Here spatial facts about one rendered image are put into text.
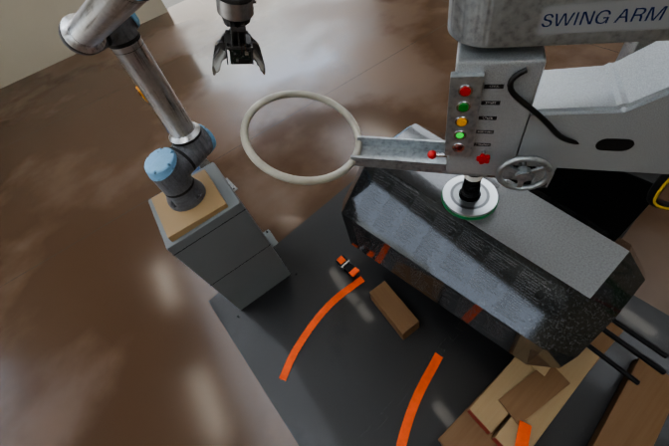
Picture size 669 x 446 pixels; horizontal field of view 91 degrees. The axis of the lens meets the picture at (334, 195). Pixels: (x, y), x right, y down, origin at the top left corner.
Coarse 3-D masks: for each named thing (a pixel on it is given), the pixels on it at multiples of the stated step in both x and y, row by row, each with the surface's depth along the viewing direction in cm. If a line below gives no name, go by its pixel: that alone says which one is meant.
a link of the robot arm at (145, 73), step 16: (112, 32) 110; (128, 32) 115; (112, 48) 116; (128, 48) 117; (144, 48) 122; (128, 64) 121; (144, 64) 123; (144, 80) 127; (160, 80) 131; (144, 96) 133; (160, 96) 133; (160, 112) 139; (176, 112) 142; (176, 128) 146; (192, 128) 152; (176, 144) 151; (192, 144) 153; (208, 144) 160; (192, 160) 155
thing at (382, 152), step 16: (368, 144) 136; (384, 144) 133; (400, 144) 131; (416, 144) 129; (432, 144) 127; (368, 160) 127; (384, 160) 125; (400, 160) 123; (416, 160) 121; (432, 160) 126; (480, 176) 118; (512, 176) 114
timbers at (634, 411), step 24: (600, 336) 163; (624, 384) 152; (648, 384) 150; (624, 408) 146; (648, 408) 145; (456, 432) 152; (480, 432) 150; (600, 432) 143; (624, 432) 142; (648, 432) 140
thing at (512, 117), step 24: (480, 48) 84; (504, 48) 82; (528, 48) 80; (456, 72) 84; (480, 72) 82; (504, 72) 81; (528, 72) 79; (504, 96) 86; (528, 96) 84; (480, 120) 94; (504, 120) 92; (504, 144) 98; (456, 168) 111; (480, 168) 108
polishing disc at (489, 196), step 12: (456, 180) 142; (444, 192) 139; (456, 192) 138; (492, 192) 134; (456, 204) 134; (468, 204) 133; (480, 204) 132; (492, 204) 131; (468, 216) 131; (480, 216) 130
